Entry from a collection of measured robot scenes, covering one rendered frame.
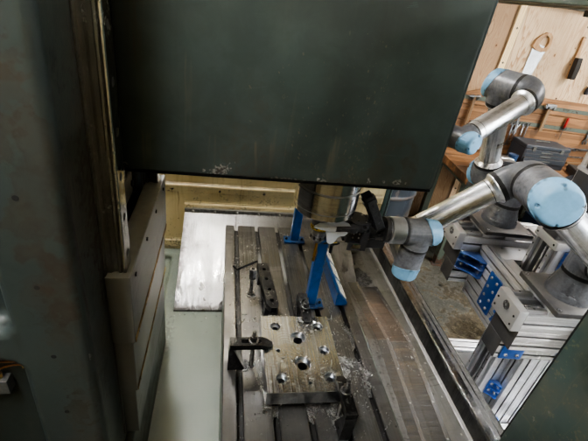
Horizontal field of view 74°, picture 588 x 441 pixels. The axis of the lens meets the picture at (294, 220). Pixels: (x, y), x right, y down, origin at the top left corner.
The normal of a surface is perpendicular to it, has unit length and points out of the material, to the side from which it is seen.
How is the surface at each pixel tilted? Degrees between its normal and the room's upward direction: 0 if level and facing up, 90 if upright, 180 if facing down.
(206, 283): 24
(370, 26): 90
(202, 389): 0
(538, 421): 90
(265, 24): 90
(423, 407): 8
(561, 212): 86
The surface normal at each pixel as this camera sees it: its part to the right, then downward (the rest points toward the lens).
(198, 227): 0.18, -0.57
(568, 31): 0.04, 0.51
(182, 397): 0.14, -0.86
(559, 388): -0.98, -0.05
